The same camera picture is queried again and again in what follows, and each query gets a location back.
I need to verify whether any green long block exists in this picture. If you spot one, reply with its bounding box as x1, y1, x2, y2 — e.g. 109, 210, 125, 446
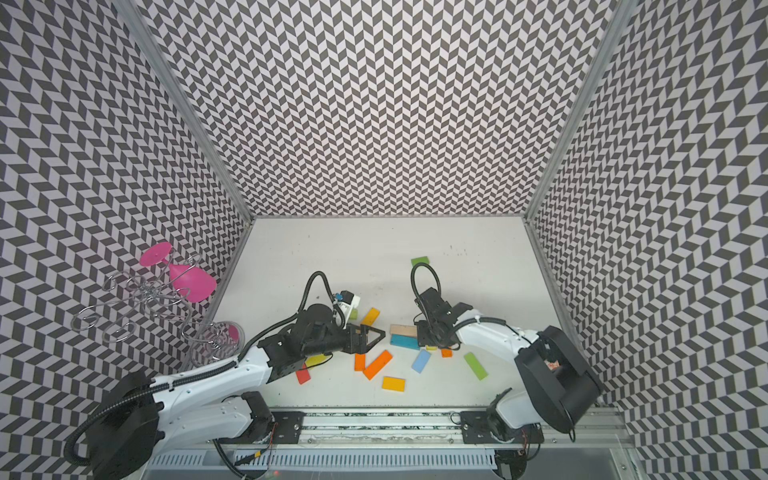
463, 352, 488, 381

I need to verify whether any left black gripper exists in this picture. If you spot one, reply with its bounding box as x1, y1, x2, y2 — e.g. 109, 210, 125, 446
305, 322, 387, 358

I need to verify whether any pink plastic wine glass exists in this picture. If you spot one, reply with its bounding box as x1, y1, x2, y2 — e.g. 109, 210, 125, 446
139, 241, 217, 304

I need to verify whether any yellow-orange bottom block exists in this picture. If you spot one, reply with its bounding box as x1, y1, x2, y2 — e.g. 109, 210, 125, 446
381, 376, 406, 393

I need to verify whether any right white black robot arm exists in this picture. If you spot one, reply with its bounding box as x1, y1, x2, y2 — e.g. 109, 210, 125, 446
410, 262, 605, 443

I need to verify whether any red small block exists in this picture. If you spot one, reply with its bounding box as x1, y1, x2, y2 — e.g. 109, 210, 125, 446
295, 365, 311, 385

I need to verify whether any orange vertical block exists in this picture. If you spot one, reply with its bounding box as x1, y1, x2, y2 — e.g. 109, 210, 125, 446
354, 354, 366, 372

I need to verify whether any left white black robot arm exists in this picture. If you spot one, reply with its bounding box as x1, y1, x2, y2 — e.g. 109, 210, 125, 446
63, 290, 385, 479

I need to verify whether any teal block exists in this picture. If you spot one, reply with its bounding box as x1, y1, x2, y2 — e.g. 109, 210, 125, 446
390, 334, 420, 351

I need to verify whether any silver wire glass rack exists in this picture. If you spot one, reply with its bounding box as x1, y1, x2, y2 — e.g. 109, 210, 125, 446
69, 252, 216, 346

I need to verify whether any yellow-orange tilted block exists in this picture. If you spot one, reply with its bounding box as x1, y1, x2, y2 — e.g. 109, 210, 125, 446
360, 307, 381, 326

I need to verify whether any aluminium mounting rail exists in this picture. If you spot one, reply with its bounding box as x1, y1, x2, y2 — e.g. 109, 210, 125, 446
273, 407, 634, 451

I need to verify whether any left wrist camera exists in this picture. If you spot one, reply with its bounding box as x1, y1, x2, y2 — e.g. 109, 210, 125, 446
335, 290, 360, 320

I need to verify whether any yellow-green long block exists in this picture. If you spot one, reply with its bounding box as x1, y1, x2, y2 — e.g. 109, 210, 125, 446
305, 354, 332, 368

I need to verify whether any orange diagonal block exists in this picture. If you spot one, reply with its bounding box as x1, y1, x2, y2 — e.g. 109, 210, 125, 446
363, 350, 393, 380

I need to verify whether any light blue small block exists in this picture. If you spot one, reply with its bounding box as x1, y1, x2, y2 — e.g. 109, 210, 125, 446
411, 350, 431, 374

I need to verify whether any natural wood block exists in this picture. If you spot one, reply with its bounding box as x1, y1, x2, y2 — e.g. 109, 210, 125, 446
389, 324, 418, 338

